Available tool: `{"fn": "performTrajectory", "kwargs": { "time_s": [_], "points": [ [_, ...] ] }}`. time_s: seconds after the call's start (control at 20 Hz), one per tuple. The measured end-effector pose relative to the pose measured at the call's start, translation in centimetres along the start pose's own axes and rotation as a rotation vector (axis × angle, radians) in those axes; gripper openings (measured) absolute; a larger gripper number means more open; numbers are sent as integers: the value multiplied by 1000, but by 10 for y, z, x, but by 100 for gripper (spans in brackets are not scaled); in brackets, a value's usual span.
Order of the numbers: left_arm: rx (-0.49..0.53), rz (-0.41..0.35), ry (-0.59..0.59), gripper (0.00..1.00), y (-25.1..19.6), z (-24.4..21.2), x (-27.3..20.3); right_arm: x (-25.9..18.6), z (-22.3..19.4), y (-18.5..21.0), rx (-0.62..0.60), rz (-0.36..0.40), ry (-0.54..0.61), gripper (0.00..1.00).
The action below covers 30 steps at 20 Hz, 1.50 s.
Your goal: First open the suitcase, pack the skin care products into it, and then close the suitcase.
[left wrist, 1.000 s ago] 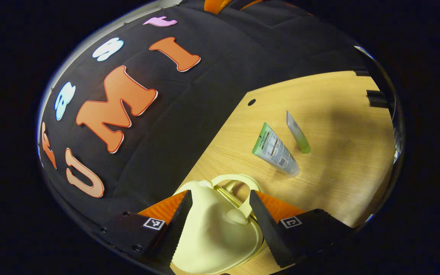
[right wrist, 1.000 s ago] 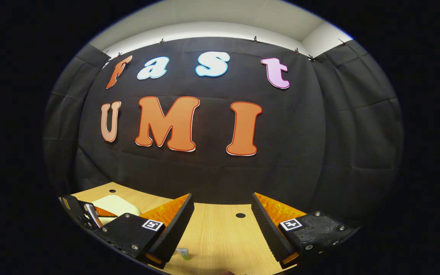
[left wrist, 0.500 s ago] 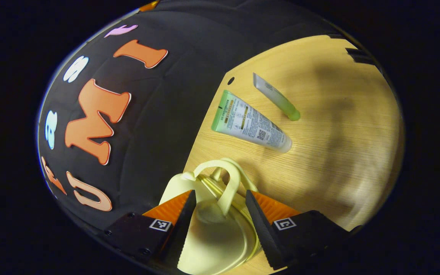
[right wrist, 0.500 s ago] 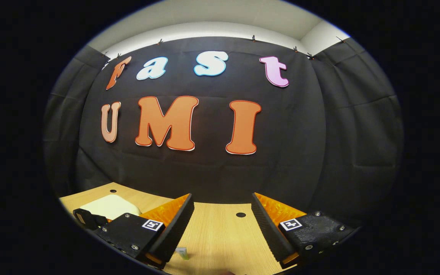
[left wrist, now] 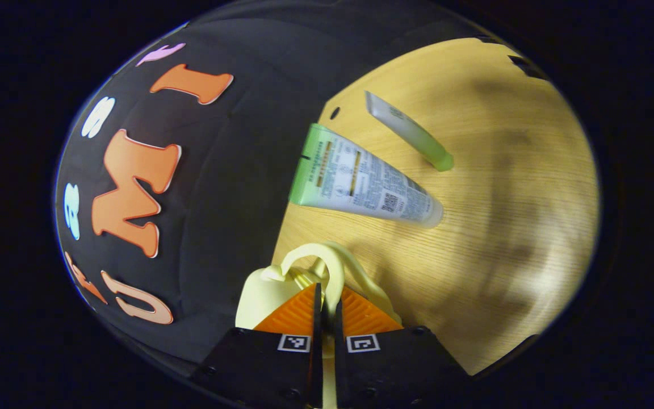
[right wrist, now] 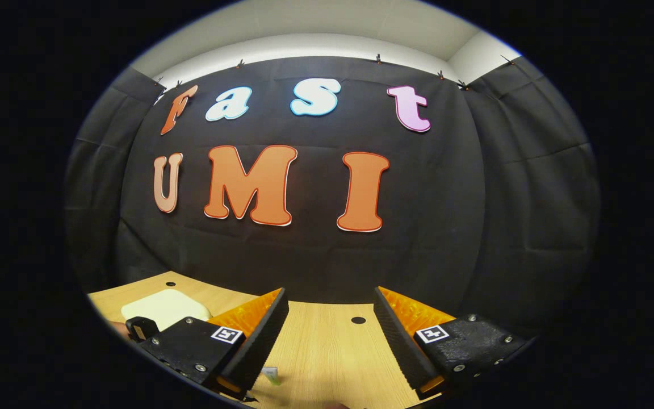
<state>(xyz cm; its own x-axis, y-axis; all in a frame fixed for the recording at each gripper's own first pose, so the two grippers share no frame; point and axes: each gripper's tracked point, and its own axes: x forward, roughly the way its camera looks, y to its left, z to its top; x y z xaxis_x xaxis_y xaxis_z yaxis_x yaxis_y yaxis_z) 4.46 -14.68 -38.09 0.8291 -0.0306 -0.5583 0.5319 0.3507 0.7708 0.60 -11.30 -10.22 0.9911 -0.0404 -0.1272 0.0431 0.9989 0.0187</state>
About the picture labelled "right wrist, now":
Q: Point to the white tube with green cap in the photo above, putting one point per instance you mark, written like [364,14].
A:
[271,375]

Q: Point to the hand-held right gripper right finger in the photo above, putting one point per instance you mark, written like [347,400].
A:
[398,341]

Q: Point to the pale yellow suitcase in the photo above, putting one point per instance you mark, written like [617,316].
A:
[162,307]

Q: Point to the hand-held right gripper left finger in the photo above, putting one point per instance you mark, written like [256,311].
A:
[261,341]

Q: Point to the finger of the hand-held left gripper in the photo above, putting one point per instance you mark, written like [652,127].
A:
[133,329]

